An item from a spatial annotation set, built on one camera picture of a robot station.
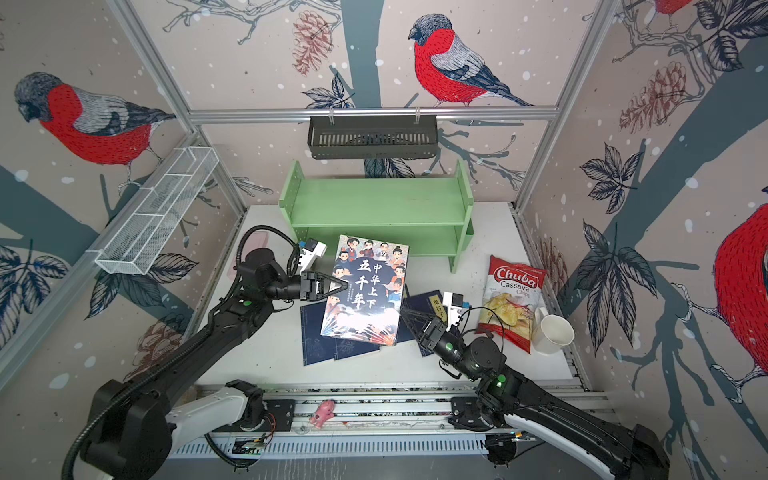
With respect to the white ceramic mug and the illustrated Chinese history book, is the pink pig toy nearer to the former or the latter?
the illustrated Chinese history book

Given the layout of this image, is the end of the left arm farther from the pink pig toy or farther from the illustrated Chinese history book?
the pink pig toy

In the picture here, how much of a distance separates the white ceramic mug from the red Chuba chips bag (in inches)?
1.0

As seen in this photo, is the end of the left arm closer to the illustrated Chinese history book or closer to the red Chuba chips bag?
the illustrated Chinese history book

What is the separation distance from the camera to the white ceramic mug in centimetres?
78

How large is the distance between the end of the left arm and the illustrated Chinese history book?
0.04ft

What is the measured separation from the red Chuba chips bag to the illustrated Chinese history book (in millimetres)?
353

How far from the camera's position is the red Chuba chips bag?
87 cm

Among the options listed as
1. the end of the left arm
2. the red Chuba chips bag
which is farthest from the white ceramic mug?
the end of the left arm

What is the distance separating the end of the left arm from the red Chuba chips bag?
0.47 m

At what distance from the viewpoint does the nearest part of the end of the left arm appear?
641 millimetres

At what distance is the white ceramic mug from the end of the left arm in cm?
55

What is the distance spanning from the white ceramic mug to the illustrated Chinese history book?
0.42m

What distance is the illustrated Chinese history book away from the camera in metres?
0.67

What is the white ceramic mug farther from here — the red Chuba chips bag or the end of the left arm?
the end of the left arm
